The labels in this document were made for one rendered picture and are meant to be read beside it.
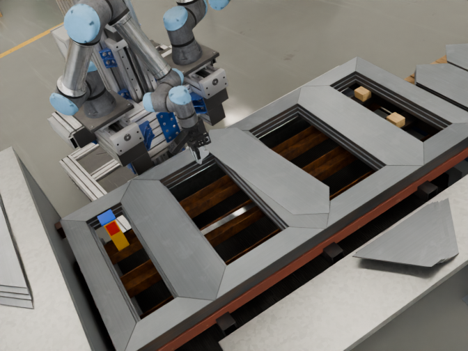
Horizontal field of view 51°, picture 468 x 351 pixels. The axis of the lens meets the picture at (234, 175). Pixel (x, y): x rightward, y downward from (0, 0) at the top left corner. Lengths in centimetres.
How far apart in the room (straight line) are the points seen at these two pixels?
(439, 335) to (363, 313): 88
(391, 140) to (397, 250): 48
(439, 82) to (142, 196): 136
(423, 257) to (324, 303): 35
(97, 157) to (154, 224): 167
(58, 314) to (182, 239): 51
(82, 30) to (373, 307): 132
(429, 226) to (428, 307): 81
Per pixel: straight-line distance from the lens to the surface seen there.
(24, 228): 189
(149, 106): 192
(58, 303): 159
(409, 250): 175
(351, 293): 170
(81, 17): 179
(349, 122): 211
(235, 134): 216
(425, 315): 253
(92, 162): 348
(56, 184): 383
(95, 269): 186
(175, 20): 233
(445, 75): 239
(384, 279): 173
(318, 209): 177
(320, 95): 228
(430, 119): 216
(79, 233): 202
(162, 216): 191
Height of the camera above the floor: 219
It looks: 42 degrees down
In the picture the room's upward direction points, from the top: 17 degrees counter-clockwise
